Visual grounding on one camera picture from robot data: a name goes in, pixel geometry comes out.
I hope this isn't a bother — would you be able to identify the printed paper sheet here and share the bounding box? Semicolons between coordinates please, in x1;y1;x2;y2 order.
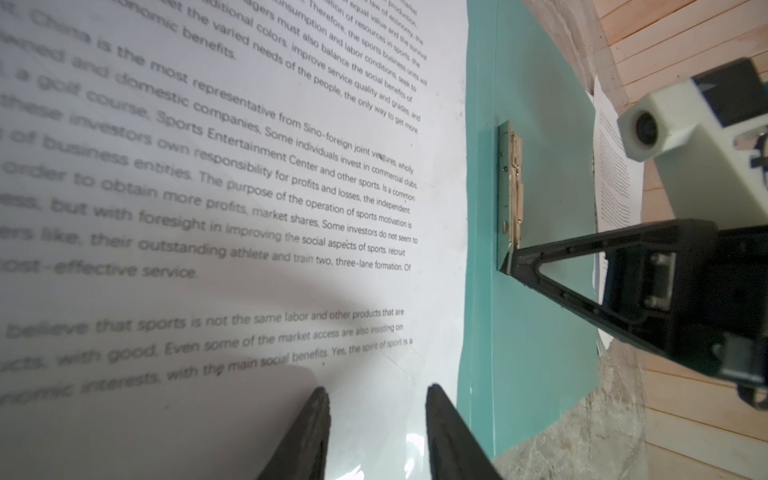
1;1;468;479
590;76;646;349

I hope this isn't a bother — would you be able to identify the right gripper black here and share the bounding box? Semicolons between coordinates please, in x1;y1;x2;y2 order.
511;220;767;411

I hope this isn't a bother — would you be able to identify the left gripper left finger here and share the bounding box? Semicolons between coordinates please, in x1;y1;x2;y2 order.
256;387;331;480

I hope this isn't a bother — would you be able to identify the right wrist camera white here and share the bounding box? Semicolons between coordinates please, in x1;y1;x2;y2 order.
617;58;767;229

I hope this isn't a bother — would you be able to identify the green file folder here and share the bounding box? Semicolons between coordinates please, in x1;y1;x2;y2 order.
458;1;599;457

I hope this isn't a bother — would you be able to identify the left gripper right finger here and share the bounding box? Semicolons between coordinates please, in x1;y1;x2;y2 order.
426;384;502;480

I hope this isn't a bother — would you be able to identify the gold folder clip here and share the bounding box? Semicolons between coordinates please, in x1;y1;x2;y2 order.
497;121;524;276

